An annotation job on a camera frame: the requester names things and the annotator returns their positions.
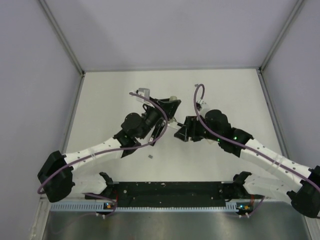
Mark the black stapler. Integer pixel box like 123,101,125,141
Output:
149,119,166,142

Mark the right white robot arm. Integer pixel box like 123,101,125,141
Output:
174,109,320,219

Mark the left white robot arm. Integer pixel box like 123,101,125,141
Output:
37,96,181,203

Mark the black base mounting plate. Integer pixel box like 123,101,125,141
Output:
85,181,254,208

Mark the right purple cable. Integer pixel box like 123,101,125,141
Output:
194,83,316,217

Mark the purple cable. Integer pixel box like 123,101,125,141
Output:
37,91,169,217
194,83,316,217

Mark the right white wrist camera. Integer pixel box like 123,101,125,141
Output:
196,99,211,115

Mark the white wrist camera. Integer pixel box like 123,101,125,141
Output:
196,99,211,115
135,87,150,100

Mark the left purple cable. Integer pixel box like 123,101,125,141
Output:
37,91,169,217

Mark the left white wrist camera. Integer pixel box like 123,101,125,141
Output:
135,87,150,100

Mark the grey slotted cable duct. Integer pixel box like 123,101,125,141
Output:
50,201,239,213

